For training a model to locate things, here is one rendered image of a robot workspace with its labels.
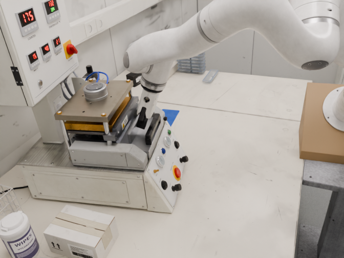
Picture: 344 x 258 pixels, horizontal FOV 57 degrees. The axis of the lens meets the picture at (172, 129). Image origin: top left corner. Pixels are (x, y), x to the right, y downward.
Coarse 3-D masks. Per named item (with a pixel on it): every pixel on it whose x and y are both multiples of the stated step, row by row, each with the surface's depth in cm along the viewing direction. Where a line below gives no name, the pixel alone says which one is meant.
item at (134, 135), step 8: (136, 120) 114; (128, 128) 117; (136, 128) 113; (160, 128) 119; (128, 136) 107; (136, 136) 113; (144, 136) 112; (136, 144) 108; (144, 144) 108; (152, 144) 108
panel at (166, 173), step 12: (156, 156) 112; (168, 156) 121; (180, 156) 130; (156, 168) 109; (168, 168) 118; (180, 168) 126; (156, 180) 107; (168, 180) 115; (180, 180) 123; (168, 192) 112
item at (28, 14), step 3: (24, 12) 89; (27, 12) 91; (30, 12) 92; (21, 15) 88; (24, 15) 89; (27, 15) 91; (30, 15) 92; (21, 18) 88; (24, 18) 90; (27, 18) 91; (30, 18) 92; (33, 18) 94; (24, 21) 90; (27, 21) 91; (30, 21) 92; (24, 24) 90
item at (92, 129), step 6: (126, 102) 116; (120, 108) 112; (114, 114) 109; (120, 114) 110; (114, 120) 105; (66, 126) 107; (72, 126) 106; (78, 126) 106; (84, 126) 105; (90, 126) 105; (96, 126) 104; (102, 126) 104; (72, 132) 107; (78, 132) 107; (84, 132) 106; (90, 132) 106; (96, 132) 106; (102, 132) 105
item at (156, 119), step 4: (156, 116) 116; (160, 116) 118; (152, 120) 113; (156, 120) 113; (160, 120) 119; (152, 124) 111; (156, 124) 113; (148, 128) 109; (152, 128) 109; (148, 132) 107; (152, 132) 108; (148, 136) 106; (152, 136) 108; (148, 140) 107; (148, 144) 108
